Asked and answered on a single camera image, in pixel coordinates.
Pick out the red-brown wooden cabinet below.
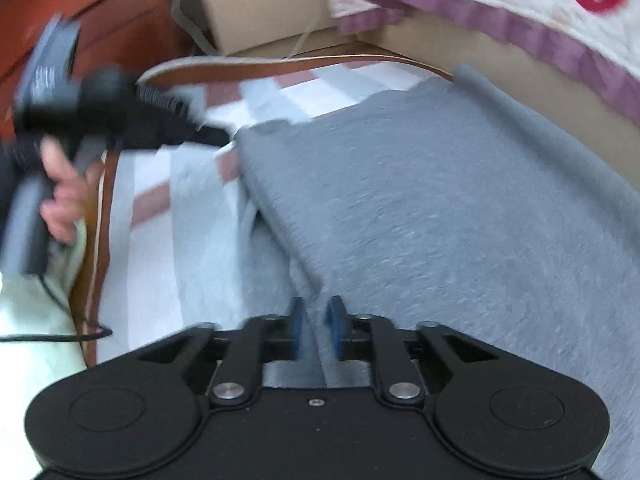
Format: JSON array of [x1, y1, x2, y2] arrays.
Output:
[[1, 0, 195, 139]]

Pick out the light green garment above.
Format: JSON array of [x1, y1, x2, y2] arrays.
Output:
[[0, 219, 89, 406]]

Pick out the bear print headboard cover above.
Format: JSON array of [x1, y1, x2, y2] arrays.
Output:
[[328, 0, 639, 122]]

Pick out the beige wooden nightstand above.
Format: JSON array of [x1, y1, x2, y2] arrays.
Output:
[[201, 0, 334, 55]]

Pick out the grey sweatpants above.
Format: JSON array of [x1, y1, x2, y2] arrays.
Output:
[[235, 66, 639, 479]]

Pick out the checkered bed sheet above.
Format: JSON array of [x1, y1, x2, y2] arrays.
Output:
[[77, 54, 436, 365]]

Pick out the person's left hand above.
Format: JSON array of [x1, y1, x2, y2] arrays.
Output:
[[40, 136, 104, 245]]

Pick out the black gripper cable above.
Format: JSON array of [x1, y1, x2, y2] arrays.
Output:
[[0, 274, 114, 344]]

